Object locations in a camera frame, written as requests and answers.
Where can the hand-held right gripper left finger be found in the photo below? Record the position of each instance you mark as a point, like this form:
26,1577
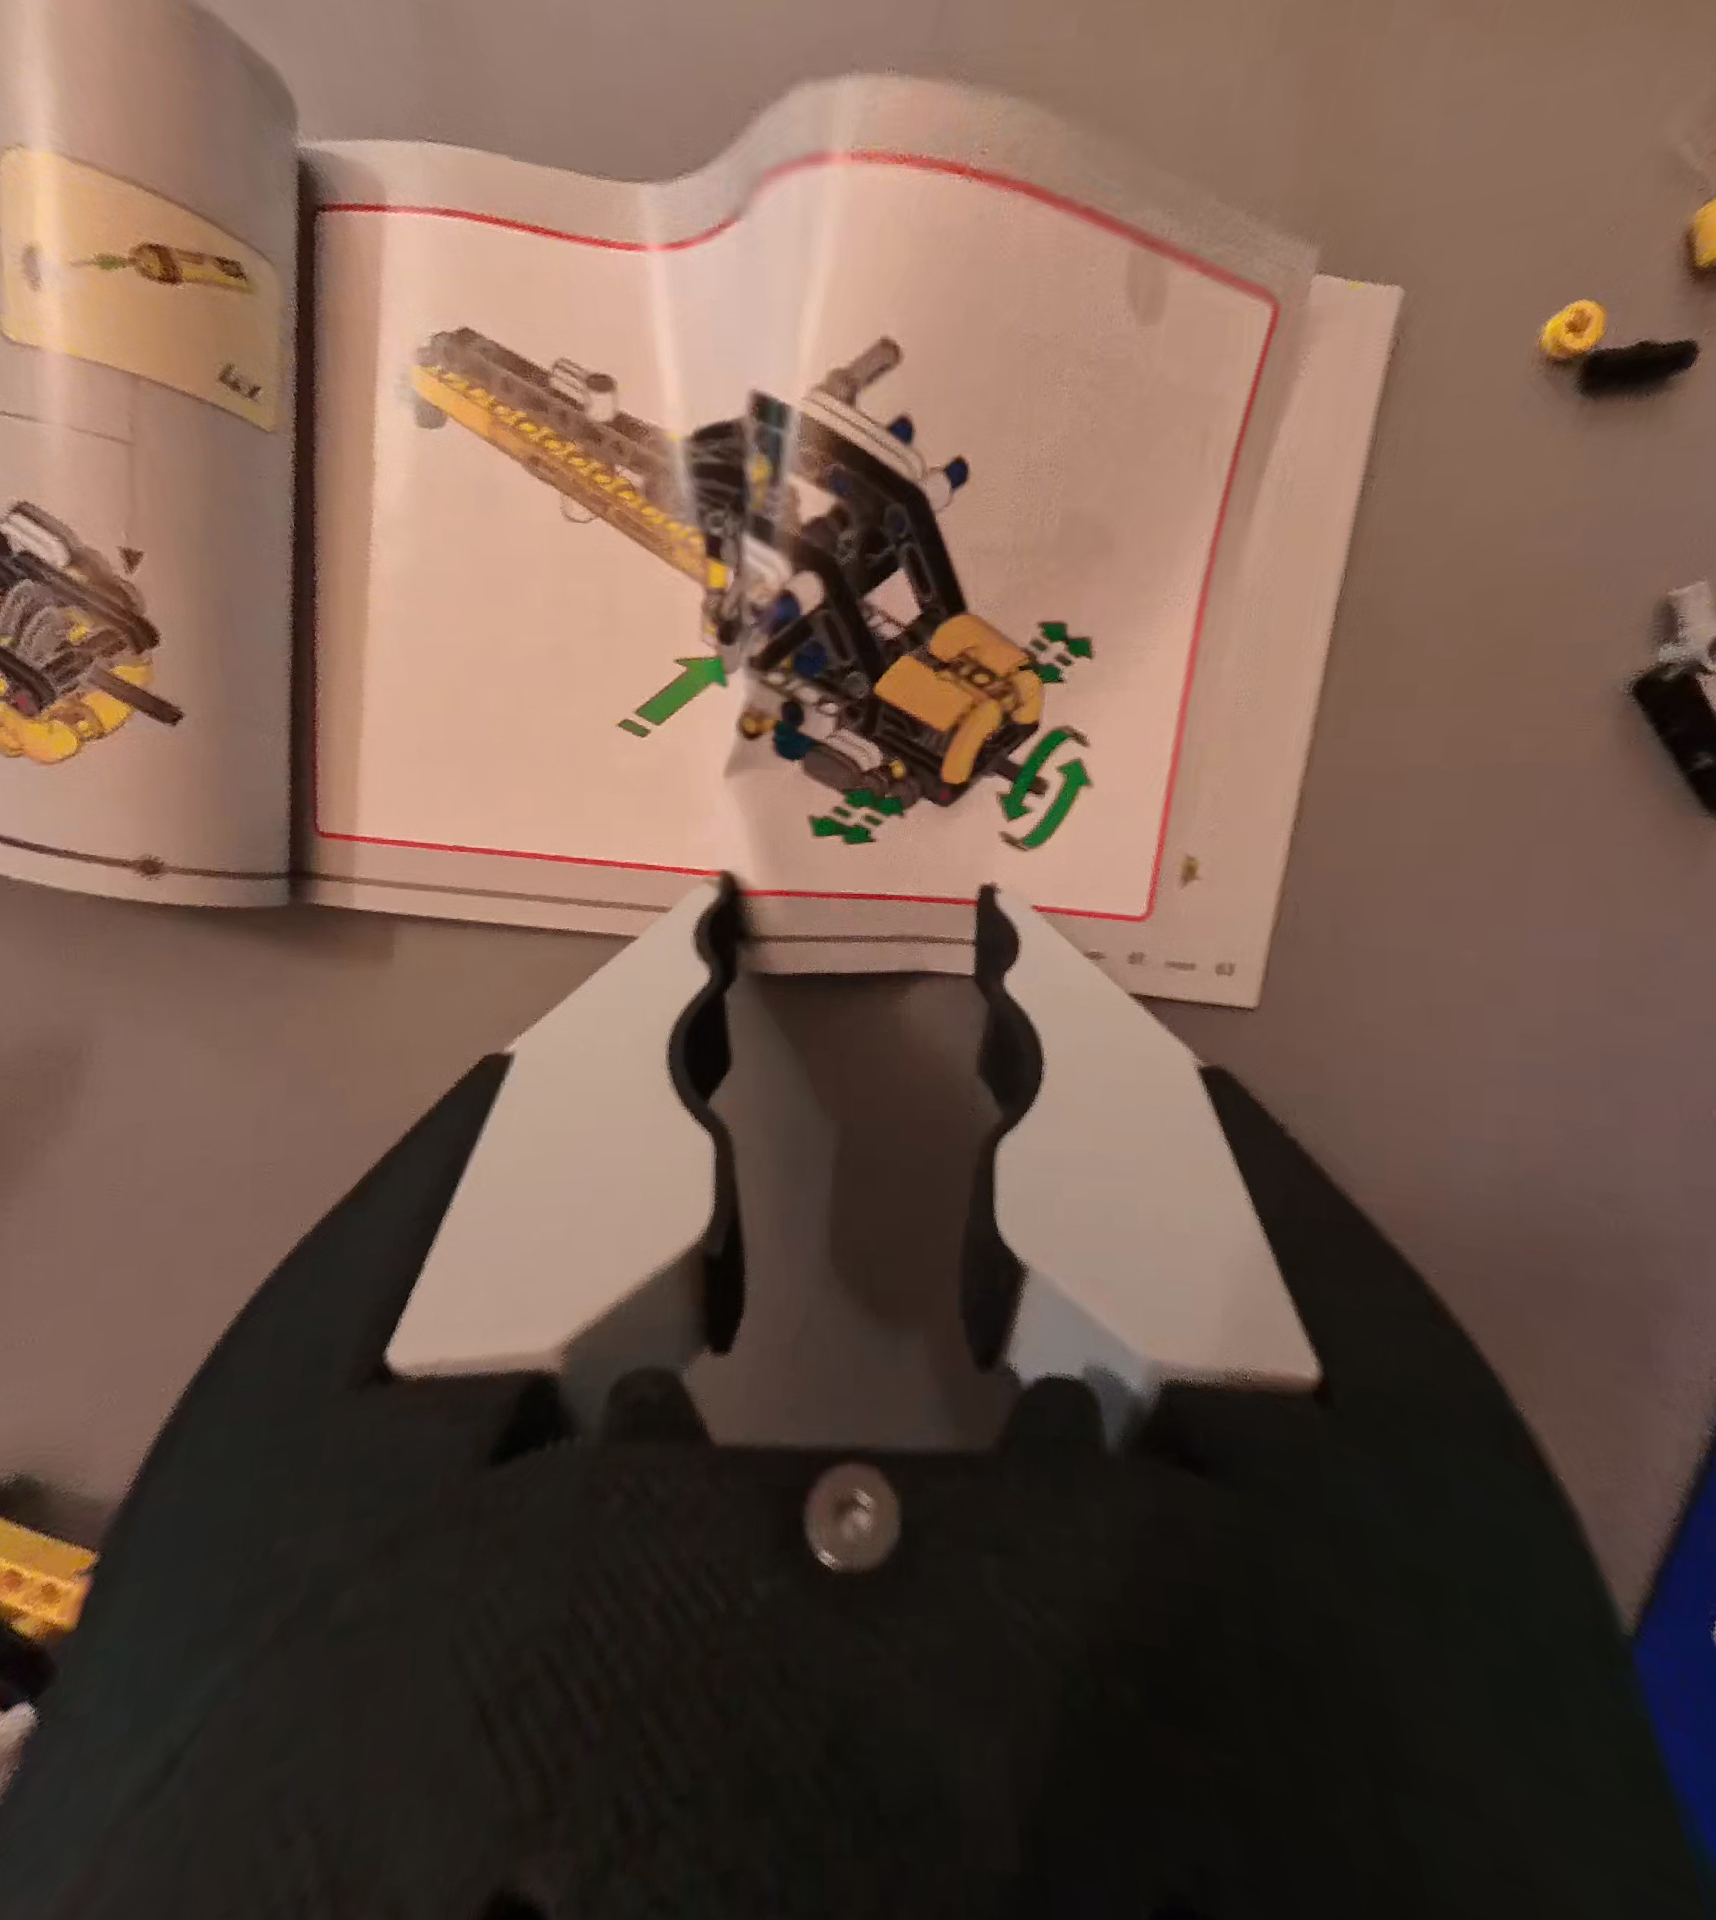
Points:
573,1201

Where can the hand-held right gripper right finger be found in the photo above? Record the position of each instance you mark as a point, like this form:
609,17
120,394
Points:
1143,1201

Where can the lego instruction booklet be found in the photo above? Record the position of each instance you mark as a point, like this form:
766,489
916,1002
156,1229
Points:
498,524

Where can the short black lego beam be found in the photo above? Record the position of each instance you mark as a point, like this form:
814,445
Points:
1698,738

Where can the grey lego connector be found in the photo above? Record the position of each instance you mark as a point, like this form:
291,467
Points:
1698,623

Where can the small yellow lego bush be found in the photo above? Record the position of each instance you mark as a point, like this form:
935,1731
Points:
1570,331

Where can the small black lego pin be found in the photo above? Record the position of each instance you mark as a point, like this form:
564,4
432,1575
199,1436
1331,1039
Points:
1639,364

